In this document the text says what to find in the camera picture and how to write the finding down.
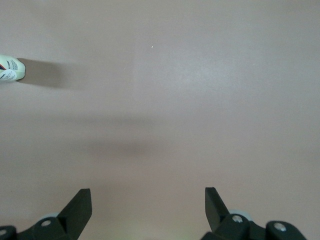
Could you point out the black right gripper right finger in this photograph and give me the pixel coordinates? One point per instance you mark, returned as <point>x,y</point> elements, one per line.
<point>232,227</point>

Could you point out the blue white tennis ball can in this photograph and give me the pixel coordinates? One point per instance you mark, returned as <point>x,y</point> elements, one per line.
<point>12,70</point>

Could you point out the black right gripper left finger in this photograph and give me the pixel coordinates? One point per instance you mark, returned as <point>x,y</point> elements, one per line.
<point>65,225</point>

